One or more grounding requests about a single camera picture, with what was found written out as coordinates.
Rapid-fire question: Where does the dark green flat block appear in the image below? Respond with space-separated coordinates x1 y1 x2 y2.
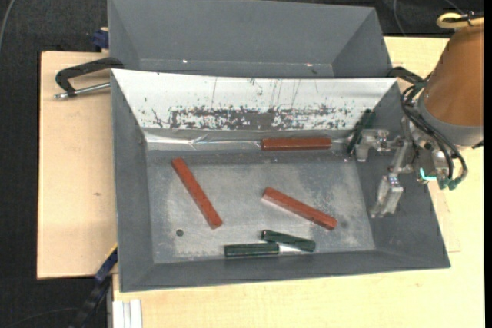
224 242 281 259
261 229 317 253

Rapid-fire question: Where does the red-brown flat block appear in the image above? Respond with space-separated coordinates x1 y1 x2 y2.
261 187 338 230
260 137 334 152
171 157 224 230

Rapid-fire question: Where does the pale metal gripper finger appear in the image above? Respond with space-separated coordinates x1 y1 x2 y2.
369 172 404 220
354 128 405 163

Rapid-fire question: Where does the brown cardboard board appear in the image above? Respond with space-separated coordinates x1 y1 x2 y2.
36 49 461 280

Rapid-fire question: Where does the grey metal bin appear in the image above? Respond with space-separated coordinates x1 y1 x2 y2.
106 0 451 293

